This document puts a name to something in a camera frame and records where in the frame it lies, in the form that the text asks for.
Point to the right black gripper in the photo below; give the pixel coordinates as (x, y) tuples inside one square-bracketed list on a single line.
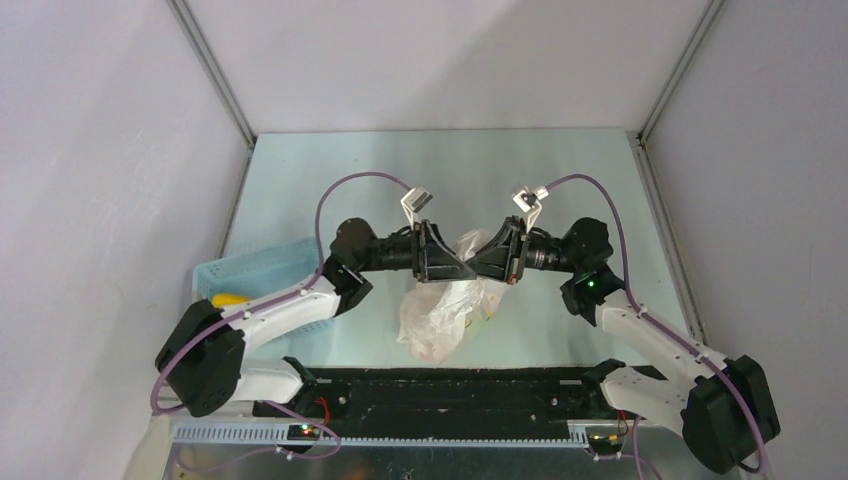
[(503, 257)]

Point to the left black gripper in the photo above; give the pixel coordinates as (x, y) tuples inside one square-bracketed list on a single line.
[(432, 259)]

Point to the white plastic bag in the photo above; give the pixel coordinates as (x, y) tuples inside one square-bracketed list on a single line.
[(437, 319)]

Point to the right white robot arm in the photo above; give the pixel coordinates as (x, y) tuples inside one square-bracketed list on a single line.
[(721, 407)]

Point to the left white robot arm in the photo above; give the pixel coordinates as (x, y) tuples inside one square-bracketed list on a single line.
[(205, 360)]

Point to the fake yellow lemon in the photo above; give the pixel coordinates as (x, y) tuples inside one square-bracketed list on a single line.
[(228, 300)]

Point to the light blue plastic basket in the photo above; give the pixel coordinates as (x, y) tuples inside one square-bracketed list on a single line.
[(256, 274)]

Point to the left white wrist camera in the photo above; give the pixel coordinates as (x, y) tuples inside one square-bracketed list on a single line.
[(413, 203)]

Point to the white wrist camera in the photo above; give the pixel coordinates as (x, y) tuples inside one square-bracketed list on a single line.
[(413, 203), (529, 201)]

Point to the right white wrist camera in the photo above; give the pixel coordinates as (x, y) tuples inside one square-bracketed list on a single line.
[(529, 201)]

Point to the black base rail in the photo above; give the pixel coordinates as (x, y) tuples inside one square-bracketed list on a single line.
[(539, 403)]

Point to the right aluminium frame post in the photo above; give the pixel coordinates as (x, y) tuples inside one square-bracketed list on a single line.
[(705, 24)]

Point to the aluminium frame post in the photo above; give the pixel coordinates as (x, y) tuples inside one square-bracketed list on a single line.
[(203, 51), (705, 24)]

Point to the left aluminium frame post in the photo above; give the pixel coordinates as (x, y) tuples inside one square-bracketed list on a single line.
[(203, 51)]

